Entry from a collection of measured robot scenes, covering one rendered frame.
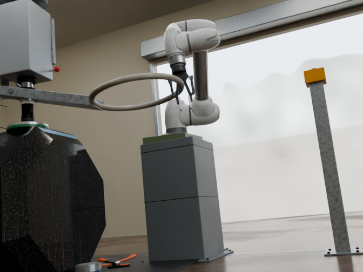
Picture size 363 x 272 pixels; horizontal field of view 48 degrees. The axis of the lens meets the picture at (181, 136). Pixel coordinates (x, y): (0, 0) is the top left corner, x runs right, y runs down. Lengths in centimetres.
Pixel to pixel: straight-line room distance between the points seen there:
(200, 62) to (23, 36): 111
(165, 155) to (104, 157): 530
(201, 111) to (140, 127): 484
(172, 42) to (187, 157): 86
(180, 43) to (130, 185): 571
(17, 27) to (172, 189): 135
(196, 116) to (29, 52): 121
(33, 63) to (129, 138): 553
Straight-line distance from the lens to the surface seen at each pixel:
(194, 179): 267
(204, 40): 216
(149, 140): 287
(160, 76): 192
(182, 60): 213
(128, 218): 769
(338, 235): 253
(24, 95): 238
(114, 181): 786
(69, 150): 232
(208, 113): 291
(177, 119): 291
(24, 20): 247
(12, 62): 242
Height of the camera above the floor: 30
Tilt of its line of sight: 11 degrees up
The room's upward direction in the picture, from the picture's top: 5 degrees counter-clockwise
